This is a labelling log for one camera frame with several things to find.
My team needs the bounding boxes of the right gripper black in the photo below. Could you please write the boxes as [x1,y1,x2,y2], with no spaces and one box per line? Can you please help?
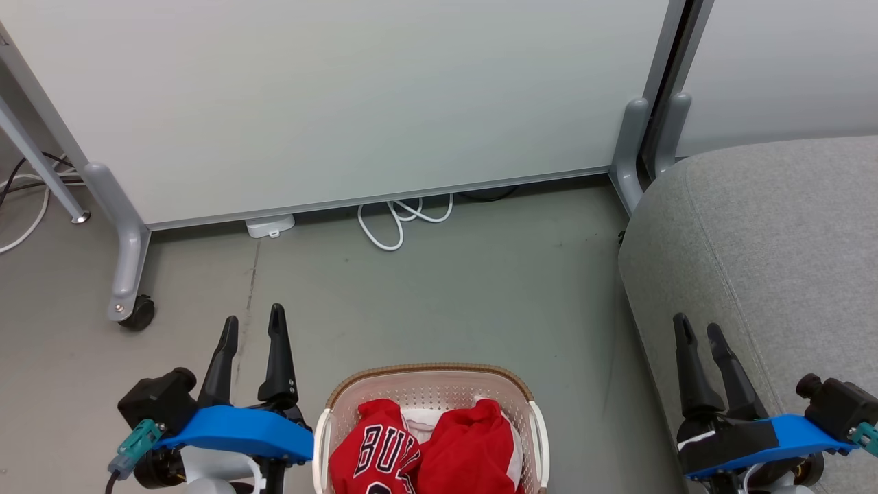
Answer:
[673,314,776,447]

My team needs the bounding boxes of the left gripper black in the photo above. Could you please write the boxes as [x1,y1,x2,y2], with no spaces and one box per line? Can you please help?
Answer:
[134,303,302,481]

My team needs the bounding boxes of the red and white garment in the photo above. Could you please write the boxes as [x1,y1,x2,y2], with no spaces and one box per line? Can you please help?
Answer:
[401,398,526,494]

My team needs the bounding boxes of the grey fabric sofa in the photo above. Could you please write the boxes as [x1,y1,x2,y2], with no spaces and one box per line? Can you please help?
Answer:
[617,135,878,494]

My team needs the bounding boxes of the black caster wheel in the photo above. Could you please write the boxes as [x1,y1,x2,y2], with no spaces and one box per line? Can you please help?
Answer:
[118,295,156,332]

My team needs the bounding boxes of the white power adapter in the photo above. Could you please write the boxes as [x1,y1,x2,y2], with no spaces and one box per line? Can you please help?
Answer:
[245,214,296,239]

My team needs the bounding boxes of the red Bulls jersey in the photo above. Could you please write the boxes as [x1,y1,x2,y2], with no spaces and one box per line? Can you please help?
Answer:
[328,399,423,494]

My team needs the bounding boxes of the long grey partition leg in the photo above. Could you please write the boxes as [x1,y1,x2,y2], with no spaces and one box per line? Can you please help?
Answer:
[82,163,152,323]

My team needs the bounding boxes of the white laundry basket brown rim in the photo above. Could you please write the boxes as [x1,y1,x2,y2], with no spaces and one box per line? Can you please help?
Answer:
[312,363,551,494]

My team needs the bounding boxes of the grey partition foot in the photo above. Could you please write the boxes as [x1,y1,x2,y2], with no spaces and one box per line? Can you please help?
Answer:
[653,91,692,179]
[609,97,650,217]

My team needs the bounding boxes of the wide white partition panel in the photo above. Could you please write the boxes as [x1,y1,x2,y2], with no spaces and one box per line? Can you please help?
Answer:
[0,0,687,231]

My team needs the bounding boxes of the grey metal table leg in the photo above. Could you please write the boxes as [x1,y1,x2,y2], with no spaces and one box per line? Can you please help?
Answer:
[0,96,91,225]

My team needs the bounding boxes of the narrow white partition panel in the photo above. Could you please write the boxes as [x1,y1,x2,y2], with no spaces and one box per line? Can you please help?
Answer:
[676,0,878,158]

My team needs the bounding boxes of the left blue camera mount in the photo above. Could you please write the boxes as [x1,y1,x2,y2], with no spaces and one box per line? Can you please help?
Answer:
[154,405,315,462]

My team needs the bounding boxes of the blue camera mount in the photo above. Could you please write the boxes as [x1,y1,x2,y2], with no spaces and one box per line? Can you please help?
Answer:
[154,405,315,462]
[686,414,858,480]

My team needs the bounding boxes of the right blue camera mount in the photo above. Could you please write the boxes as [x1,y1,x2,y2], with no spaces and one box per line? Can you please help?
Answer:
[686,414,858,480]

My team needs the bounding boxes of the left teal camera connector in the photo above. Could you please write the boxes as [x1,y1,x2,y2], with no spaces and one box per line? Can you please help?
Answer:
[108,420,165,475]

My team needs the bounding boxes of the teal camera connector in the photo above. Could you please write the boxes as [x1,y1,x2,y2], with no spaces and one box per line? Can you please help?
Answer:
[108,420,165,475]
[849,422,878,458]

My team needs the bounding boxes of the right teal camera connector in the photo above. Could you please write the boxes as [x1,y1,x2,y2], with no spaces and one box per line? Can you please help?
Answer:
[849,422,878,458]

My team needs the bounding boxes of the looped white cable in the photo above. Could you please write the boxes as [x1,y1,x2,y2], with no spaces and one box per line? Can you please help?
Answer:
[357,193,455,252]

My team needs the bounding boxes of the long white floor cable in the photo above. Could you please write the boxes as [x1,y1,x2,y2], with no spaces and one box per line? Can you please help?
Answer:
[0,154,78,255]

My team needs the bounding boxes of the black floor cables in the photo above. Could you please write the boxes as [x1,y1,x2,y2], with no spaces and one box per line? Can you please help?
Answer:
[0,151,86,208]

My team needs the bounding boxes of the black cable under partition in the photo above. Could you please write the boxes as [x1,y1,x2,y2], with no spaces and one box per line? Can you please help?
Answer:
[456,185,520,204]

